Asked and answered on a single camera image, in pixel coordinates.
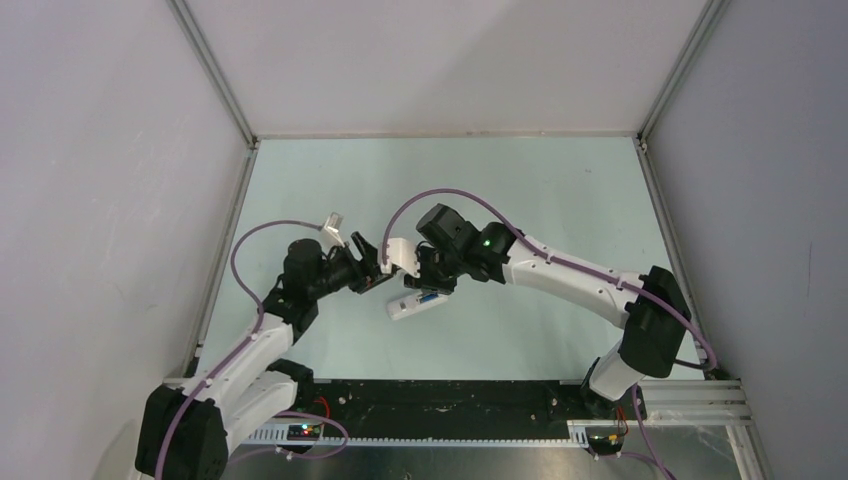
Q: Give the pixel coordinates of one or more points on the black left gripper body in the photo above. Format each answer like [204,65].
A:
[341,271]

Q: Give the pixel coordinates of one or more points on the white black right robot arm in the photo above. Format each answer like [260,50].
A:
[650,308]

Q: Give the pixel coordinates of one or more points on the right controller board with wires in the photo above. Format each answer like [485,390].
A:
[605,445]

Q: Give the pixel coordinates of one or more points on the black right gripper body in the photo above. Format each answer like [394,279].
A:
[439,271]

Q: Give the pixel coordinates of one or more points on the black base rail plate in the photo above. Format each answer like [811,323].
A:
[462,410]

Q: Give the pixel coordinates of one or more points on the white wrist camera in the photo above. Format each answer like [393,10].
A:
[330,231]
[400,254]

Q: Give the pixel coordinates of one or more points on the aluminium frame post right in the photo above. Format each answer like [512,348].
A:
[699,36]

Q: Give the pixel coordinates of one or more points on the white remote control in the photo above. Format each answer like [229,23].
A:
[408,306]

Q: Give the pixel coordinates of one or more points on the left controller board with LEDs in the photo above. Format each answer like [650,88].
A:
[304,432]

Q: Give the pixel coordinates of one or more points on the aluminium frame post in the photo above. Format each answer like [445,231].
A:
[699,36]
[206,57]

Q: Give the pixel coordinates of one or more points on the aluminium frame post left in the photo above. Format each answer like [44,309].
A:
[206,57]

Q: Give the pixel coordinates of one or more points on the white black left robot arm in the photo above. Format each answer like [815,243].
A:
[190,430]

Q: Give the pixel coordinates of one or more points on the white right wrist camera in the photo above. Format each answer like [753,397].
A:
[400,254]

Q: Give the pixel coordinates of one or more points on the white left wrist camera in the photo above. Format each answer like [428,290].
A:
[330,231]

